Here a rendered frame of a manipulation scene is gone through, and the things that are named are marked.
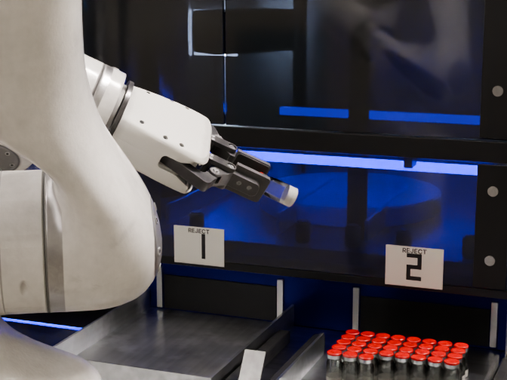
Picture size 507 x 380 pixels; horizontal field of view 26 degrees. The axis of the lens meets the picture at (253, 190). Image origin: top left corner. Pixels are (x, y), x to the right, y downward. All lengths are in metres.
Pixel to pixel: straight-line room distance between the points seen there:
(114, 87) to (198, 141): 0.10
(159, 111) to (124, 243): 0.28
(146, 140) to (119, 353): 0.63
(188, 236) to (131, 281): 0.82
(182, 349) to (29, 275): 0.81
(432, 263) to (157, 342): 0.44
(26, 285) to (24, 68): 0.20
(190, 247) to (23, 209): 0.86
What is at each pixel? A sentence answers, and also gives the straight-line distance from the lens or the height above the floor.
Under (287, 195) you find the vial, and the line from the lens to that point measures 1.16.
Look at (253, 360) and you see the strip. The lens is 1.50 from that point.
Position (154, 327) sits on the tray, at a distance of 1.77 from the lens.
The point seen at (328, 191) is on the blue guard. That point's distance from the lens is 1.62.
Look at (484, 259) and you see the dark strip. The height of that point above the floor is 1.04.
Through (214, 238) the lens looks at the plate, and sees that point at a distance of 1.70.
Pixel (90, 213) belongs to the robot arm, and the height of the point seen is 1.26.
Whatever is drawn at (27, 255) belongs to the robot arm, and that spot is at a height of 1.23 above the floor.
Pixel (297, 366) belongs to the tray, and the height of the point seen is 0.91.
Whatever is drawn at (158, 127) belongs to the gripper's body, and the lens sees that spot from 1.10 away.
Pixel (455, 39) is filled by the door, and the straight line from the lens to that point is 1.56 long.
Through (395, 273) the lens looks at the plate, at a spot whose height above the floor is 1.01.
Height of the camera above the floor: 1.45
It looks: 12 degrees down
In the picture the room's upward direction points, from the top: straight up
